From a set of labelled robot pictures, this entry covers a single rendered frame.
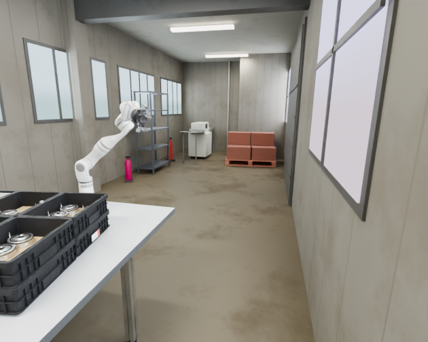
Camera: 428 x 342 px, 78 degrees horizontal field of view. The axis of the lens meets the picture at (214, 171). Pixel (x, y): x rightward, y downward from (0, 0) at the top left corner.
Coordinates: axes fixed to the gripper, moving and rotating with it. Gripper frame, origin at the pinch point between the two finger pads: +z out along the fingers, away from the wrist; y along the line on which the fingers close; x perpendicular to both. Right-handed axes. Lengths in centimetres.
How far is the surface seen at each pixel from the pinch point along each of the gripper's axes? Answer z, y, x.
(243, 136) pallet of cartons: -446, 69, -434
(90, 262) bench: 2, 76, 12
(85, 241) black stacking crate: -14, 75, 12
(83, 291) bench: 24, 72, 18
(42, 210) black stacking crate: -37, 69, 33
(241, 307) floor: 14, 121, -101
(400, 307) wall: 103, 13, -39
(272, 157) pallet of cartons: -356, 92, -475
